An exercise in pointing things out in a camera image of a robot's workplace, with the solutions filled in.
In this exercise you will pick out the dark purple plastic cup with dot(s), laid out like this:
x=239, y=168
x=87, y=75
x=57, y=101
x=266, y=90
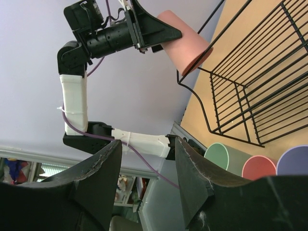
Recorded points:
x=293, y=162

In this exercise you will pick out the pink plastic cup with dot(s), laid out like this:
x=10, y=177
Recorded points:
x=185, y=51

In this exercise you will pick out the red plastic cup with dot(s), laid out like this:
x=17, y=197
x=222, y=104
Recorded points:
x=259, y=166

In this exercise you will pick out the black wire dish rack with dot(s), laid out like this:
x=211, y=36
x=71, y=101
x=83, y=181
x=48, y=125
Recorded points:
x=254, y=86

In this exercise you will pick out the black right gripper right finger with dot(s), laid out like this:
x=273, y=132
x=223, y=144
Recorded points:
x=214, y=199

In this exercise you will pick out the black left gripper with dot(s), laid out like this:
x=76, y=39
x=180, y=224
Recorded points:
x=151, y=33

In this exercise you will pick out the green plastic cup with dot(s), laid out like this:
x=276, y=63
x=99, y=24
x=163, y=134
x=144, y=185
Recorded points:
x=226, y=157

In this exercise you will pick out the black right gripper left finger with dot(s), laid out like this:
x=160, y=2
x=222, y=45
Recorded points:
x=80, y=198

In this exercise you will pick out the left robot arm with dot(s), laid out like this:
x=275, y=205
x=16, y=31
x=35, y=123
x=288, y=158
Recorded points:
x=73, y=59

